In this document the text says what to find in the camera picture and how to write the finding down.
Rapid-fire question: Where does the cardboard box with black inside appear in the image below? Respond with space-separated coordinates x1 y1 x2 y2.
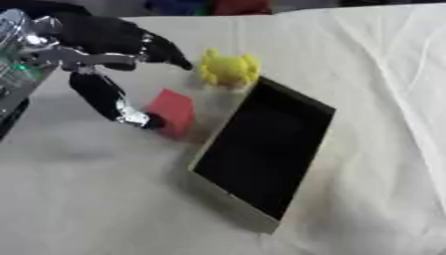
186 76 338 235

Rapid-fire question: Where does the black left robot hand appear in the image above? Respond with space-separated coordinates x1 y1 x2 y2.
42 12 195 130

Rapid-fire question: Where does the yellow soft toy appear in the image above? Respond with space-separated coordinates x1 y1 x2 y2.
198 48 262 88

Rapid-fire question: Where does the red block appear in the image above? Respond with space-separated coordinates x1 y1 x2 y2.
142 88 197 139

